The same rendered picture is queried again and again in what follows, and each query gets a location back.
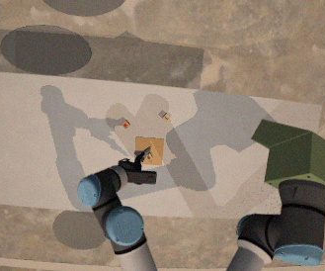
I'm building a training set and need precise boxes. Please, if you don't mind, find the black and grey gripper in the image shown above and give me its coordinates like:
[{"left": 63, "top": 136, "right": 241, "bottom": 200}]
[{"left": 119, "top": 146, "right": 151, "bottom": 170}]

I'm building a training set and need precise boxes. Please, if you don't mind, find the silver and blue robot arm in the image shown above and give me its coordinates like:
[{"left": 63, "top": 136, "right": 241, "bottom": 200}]
[{"left": 78, "top": 165, "right": 325, "bottom": 271}]

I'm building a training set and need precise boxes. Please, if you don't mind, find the orange square mat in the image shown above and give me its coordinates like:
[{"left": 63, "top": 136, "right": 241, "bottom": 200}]
[{"left": 135, "top": 137, "right": 164, "bottom": 165}]

